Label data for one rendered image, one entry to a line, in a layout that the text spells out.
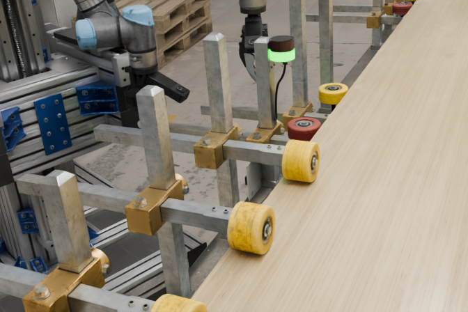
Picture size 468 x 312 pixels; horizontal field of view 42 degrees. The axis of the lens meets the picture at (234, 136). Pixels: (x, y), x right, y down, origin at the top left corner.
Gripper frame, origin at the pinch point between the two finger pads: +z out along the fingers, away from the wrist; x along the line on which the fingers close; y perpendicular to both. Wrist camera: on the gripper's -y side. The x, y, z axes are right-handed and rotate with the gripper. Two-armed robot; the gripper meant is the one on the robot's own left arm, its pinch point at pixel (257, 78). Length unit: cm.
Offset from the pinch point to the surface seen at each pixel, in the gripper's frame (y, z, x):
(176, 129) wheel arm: -17.8, 6.9, 21.0
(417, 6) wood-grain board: 85, 3, -61
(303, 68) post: 0.9, -2.0, -13.3
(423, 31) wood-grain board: 48, 3, -55
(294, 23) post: 1.1, -15.0, -11.0
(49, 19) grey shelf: 254, 37, 163
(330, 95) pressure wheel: -8.8, 2.6, -20.0
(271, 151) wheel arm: -54, -3, -6
